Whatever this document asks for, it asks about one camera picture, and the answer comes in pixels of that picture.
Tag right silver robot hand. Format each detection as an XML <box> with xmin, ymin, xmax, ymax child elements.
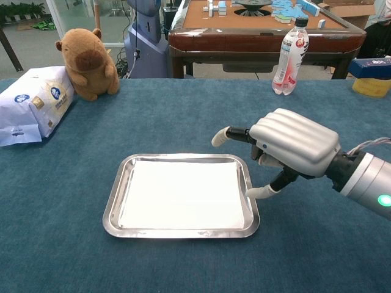
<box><xmin>211</xmin><ymin>108</ymin><xmax>342</xmax><ymax>199</ymax></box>

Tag white sheet of paper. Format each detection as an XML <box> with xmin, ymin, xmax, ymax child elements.
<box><xmin>118</xmin><ymin>160</ymin><xmax>245</xmax><ymax>230</ymax></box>

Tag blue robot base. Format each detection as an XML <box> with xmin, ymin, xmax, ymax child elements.
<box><xmin>123</xmin><ymin>0</ymin><xmax>170</xmax><ymax>79</ymax></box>

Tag stainless steel tray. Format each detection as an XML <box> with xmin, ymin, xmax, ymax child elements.
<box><xmin>102</xmin><ymin>153</ymin><xmax>261</xmax><ymax>240</ymax></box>

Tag clear plastic drink bottle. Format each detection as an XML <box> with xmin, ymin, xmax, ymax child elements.
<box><xmin>271</xmin><ymin>17</ymin><xmax>310</xmax><ymax>96</ymax></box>

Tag blue cardboard box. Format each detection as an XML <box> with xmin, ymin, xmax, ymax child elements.
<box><xmin>350</xmin><ymin>56</ymin><xmax>391</xmax><ymax>81</ymax></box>

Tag brown mahjong table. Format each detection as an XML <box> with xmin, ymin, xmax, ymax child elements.
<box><xmin>167</xmin><ymin>0</ymin><xmax>367</xmax><ymax>80</ymax></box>

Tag person in black clothes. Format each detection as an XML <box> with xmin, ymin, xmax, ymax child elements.
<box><xmin>356</xmin><ymin>23</ymin><xmax>391</xmax><ymax>60</ymax></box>

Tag blue mahjong tile pile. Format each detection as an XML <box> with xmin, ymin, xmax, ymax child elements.
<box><xmin>271</xmin><ymin>0</ymin><xmax>302</xmax><ymax>24</ymax></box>

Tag blue mahjong tile row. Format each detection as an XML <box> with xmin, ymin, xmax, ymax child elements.
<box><xmin>297</xmin><ymin>0</ymin><xmax>321</xmax><ymax>16</ymax></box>

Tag brown cardboard box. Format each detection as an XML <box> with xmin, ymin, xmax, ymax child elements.
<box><xmin>323</xmin><ymin>0</ymin><xmax>377</xmax><ymax>31</ymax></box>

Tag brown capybara plush toy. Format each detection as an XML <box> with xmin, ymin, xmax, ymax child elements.
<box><xmin>54</xmin><ymin>28</ymin><xmax>120</xmax><ymax>101</ymax></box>

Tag blue table cloth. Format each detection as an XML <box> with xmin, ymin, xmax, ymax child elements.
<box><xmin>0</xmin><ymin>78</ymin><xmax>391</xmax><ymax>293</ymax></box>

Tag white tissue pack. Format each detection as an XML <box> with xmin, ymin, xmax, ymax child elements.
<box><xmin>0</xmin><ymin>66</ymin><xmax>76</xmax><ymax>147</ymax></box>

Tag black table leg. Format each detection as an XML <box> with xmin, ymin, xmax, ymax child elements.
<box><xmin>0</xmin><ymin>18</ymin><xmax>24</xmax><ymax>73</ymax></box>

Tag green potted plants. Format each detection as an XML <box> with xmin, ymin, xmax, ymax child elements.
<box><xmin>0</xmin><ymin>2</ymin><xmax>46</xmax><ymax>24</ymax></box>

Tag black floor cable bundle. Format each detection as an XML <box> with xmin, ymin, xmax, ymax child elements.
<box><xmin>115</xmin><ymin>45</ymin><xmax>133</xmax><ymax>79</ymax></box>

